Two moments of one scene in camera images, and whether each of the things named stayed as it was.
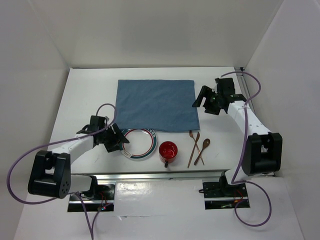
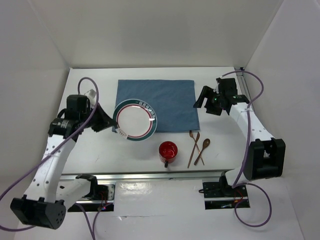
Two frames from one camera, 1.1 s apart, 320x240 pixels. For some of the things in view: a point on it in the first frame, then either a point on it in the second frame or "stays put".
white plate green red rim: [142, 143] -> [136, 120]
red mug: [168, 151] stays put
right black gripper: [204, 92] stays put
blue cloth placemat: [162, 105] stays put
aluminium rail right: [243, 82] stays put
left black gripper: [112, 146] -> [105, 120]
